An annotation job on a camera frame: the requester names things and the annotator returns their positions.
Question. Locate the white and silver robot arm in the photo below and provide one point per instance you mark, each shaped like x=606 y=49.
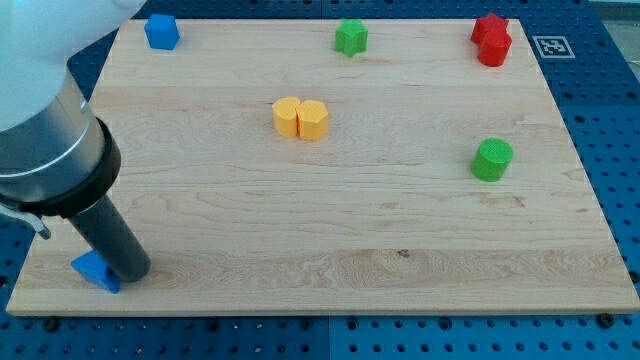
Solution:
x=57 y=158

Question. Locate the wooden board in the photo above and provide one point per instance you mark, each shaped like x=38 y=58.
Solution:
x=382 y=215

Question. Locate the yellow pentagon block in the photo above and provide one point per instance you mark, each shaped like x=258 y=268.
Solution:
x=313 y=119

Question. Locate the green star block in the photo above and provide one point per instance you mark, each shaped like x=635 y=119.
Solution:
x=351 y=37

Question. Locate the green cylinder block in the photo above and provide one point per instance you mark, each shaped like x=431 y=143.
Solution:
x=491 y=160

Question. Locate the blue pentagon block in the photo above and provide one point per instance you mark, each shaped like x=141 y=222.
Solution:
x=162 y=32

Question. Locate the red cylinder block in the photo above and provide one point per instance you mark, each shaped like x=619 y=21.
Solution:
x=494 y=47

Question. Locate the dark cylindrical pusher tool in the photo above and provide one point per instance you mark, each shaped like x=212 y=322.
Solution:
x=107 y=232

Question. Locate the red star block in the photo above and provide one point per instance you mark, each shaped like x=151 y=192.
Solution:
x=485 y=24

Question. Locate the blue cube block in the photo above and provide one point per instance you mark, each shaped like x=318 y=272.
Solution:
x=95 y=271

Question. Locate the black white fiducial marker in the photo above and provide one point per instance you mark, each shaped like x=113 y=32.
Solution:
x=553 y=47

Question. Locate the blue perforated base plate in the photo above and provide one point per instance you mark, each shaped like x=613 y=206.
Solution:
x=597 y=93

